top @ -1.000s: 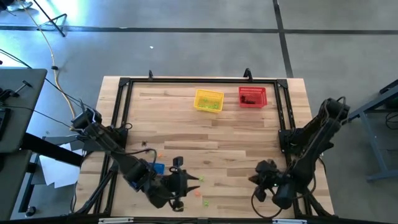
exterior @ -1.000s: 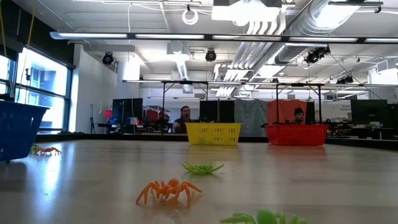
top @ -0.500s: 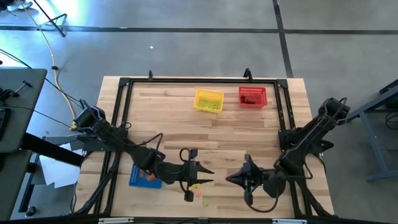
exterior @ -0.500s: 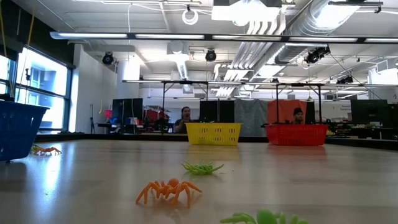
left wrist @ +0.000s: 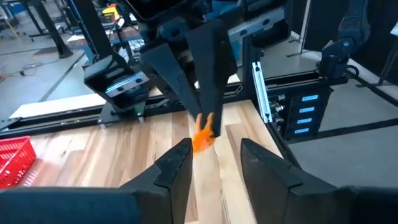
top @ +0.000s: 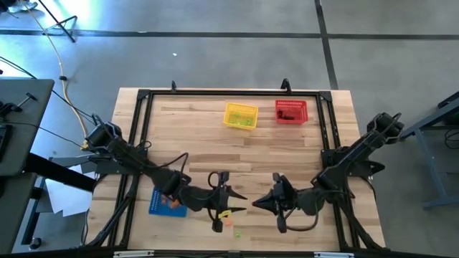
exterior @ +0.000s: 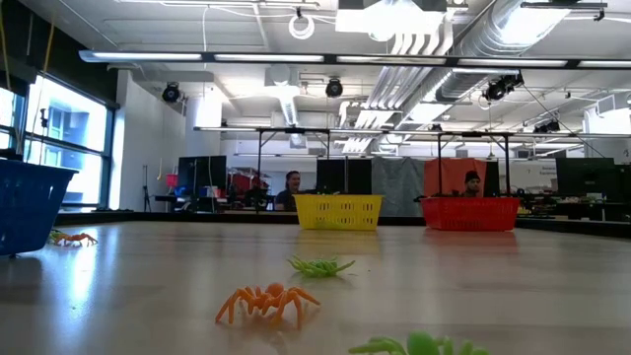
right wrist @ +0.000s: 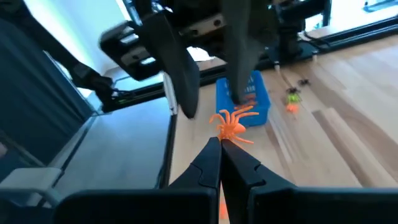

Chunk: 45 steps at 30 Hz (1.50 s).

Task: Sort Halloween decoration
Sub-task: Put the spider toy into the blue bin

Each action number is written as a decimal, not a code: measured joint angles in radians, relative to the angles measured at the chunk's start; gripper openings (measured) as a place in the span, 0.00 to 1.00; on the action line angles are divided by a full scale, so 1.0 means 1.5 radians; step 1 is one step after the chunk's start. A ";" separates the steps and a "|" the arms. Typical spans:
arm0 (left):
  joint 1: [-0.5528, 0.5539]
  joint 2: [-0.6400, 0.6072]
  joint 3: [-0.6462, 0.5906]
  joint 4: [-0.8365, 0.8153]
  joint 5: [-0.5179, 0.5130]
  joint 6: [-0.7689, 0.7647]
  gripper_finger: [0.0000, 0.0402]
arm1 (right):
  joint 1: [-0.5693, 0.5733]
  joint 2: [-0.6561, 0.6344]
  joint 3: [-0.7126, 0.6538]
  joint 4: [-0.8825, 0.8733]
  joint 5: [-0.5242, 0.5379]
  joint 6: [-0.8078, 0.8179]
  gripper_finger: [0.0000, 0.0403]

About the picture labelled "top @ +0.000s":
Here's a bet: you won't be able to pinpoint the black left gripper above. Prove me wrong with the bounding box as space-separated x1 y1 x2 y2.
179 171 249 234

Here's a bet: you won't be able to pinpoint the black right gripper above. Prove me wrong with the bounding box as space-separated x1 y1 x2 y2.
252 172 326 234

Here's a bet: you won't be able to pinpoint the blue plastic basket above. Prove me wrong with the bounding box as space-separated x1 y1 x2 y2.
148 186 189 219

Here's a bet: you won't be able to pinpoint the white label strip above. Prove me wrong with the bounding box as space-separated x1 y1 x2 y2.
314 252 355 258
113 250 155 258

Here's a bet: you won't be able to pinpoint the yellow plastic basket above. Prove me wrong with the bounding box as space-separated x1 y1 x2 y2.
222 102 260 130

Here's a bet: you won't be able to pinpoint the red plastic basket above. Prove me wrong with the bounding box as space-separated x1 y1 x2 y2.
275 99 309 125

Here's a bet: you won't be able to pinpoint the white paper sheets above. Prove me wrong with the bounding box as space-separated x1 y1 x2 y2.
45 164 97 218

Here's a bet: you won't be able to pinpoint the grey metal table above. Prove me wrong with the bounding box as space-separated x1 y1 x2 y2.
394 91 459 211

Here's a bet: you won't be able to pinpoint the dark grey desk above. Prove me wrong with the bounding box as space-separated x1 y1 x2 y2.
0 77 98 256

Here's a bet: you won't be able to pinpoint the black tripod stand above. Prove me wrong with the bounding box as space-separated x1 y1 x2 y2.
37 0 78 43

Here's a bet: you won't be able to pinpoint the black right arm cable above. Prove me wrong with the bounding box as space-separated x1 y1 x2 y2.
283 189 356 233

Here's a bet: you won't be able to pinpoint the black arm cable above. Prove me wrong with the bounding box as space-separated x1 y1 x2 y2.
136 152 230 191
283 189 356 233

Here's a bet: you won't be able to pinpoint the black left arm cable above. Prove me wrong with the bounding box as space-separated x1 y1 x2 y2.
136 152 230 191

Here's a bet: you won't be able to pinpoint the black aluminium table frame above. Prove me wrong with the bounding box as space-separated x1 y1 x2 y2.
85 77 387 252

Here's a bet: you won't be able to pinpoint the yellow floor cable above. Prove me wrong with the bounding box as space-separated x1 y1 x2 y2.
19 0 90 151

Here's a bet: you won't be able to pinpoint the black clamp handle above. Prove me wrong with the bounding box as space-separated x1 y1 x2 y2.
0 92 38 115

